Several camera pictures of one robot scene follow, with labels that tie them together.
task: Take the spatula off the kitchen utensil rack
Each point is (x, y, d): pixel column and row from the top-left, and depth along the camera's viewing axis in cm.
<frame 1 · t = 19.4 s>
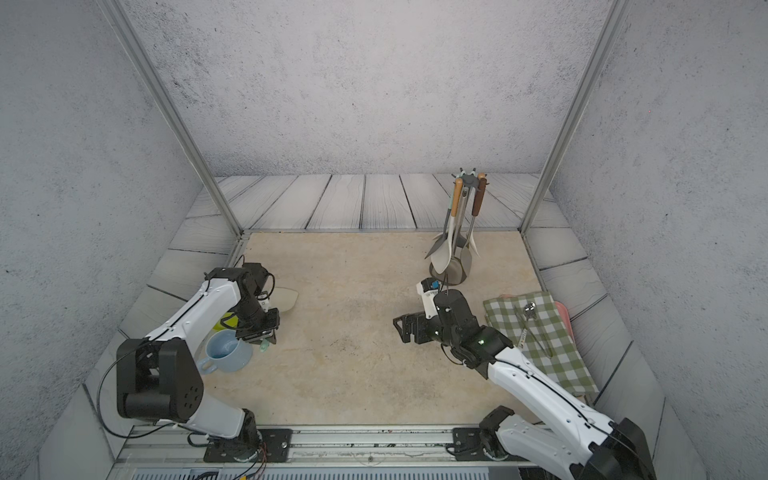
left hand: (277, 339, 83), fingers closed
right hand: (409, 318, 77), fingers open
grey utensil rack stand: (451, 267, 98), point 11 cm above the table
cream spatula light wood handle: (441, 257, 101), point 11 cm above the table
grey spatula mint handle: (440, 240, 102), point 14 cm above the table
green checkered cloth: (536, 327, 95), on the table
metal spoon: (529, 312, 98), point 2 cm above the table

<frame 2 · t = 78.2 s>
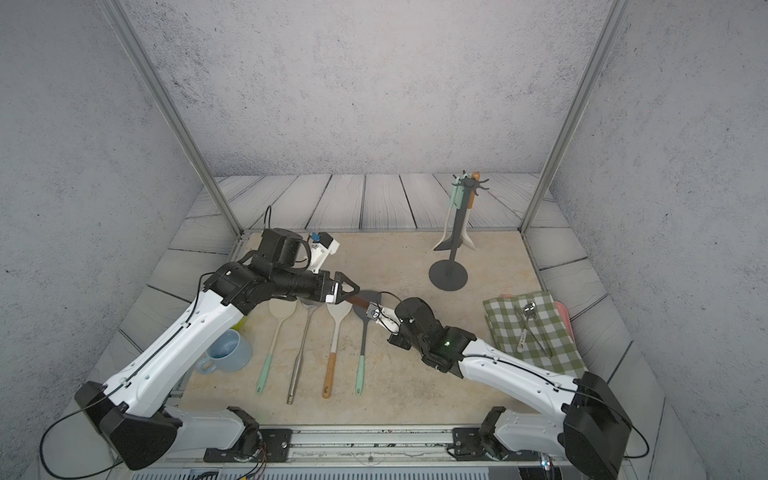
left hand: (351, 289, 68), fingers open
right hand: (395, 311, 79), fingers closed
cream spatula light wood handle: (336, 312, 98), point 2 cm above the table
grey spatula mint handle: (361, 313, 98), point 2 cm above the table
the other named things where they were.

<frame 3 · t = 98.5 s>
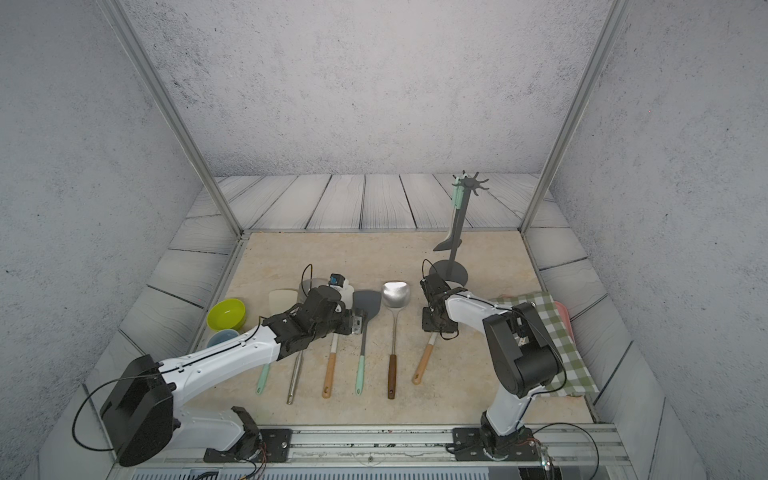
left hand: (358, 313, 83), fingers open
right hand: (435, 324, 94), fingers open
utensil light wood handle: (425, 357, 90), on the table
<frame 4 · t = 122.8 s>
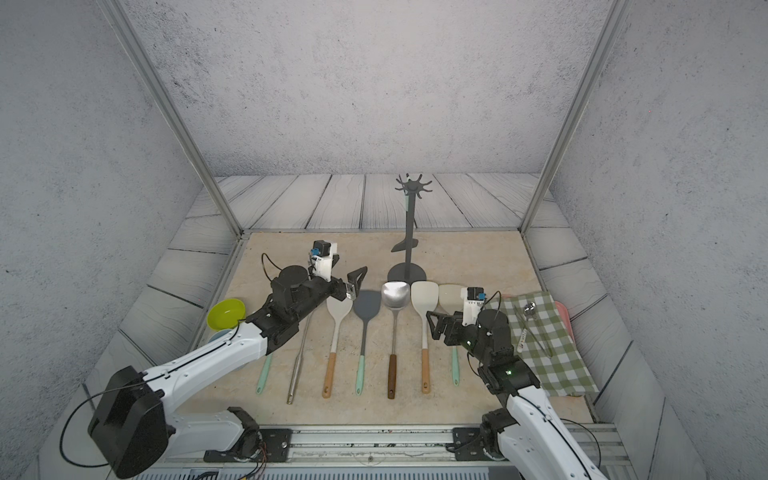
left hand: (355, 264, 76), fingers open
right hand: (442, 314, 78), fingers open
grey utensil rack stand: (409, 271, 106), point 4 cm above the table
cream utensil mint handle: (450, 297, 107), on the table
